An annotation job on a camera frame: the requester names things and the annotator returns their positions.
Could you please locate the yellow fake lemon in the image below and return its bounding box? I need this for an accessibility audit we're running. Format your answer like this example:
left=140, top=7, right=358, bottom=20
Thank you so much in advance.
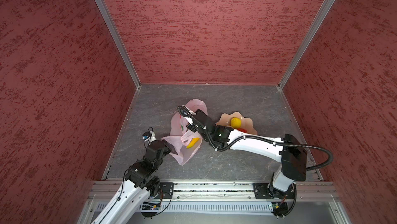
left=230, top=117, right=242, bottom=129

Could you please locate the left corner aluminium post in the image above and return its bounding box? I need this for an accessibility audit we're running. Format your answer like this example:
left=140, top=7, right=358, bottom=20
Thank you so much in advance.
left=94, top=0, right=142, bottom=90

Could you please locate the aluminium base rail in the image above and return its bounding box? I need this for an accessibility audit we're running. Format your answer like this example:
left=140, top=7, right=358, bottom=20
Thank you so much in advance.
left=89, top=179, right=339, bottom=215

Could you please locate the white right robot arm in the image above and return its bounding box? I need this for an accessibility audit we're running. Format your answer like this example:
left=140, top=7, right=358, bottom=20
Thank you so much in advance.
left=178, top=106, right=307, bottom=199

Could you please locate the pink wavy bowl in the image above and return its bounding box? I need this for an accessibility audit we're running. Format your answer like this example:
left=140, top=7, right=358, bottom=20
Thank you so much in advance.
left=216, top=112, right=257, bottom=135

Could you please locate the circuit board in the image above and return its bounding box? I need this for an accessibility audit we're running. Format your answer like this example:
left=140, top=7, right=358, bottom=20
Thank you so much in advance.
left=141, top=202, right=162, bottom=212
left=271, top=202, right=289, bottom=218

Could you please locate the corner aluminium post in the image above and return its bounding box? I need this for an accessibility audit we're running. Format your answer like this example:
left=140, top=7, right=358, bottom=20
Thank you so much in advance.
left=94, top=0, right=142, bottom=90
left=278, top=0, right=336, bottom=91

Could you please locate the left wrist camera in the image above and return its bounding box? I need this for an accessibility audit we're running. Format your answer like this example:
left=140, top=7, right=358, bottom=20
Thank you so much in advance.
left=142, top=129, right=156, bottom=144

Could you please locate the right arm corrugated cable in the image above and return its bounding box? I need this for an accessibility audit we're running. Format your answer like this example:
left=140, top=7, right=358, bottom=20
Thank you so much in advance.
left=177, top=105, right=334, bottom=217

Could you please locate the left circuit board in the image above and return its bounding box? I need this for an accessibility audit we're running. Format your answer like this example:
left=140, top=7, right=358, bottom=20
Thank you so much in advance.
left=141, top=202, right=162, bottom=212

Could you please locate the right circuit board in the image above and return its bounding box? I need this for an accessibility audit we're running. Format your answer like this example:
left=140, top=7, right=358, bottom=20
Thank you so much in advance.
left=271, top=202, right=289, bottom=218

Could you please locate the right corner aluminium post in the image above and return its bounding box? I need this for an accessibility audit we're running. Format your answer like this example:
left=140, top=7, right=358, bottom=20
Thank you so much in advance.
left=278, top=0, right=336, bottom=91

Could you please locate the pink plastic bag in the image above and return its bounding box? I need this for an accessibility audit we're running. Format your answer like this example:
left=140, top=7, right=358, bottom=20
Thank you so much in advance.
left=162, top=112, right=204, bottom=166

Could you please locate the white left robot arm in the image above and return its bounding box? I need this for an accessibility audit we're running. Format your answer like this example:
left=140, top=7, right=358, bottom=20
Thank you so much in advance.
left=93, top=140, right=172, bottom=224

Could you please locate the yellow fake banana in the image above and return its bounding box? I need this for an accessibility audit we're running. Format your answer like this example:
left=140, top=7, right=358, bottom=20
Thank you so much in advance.
left=186, top=138, right=201, bottom=148

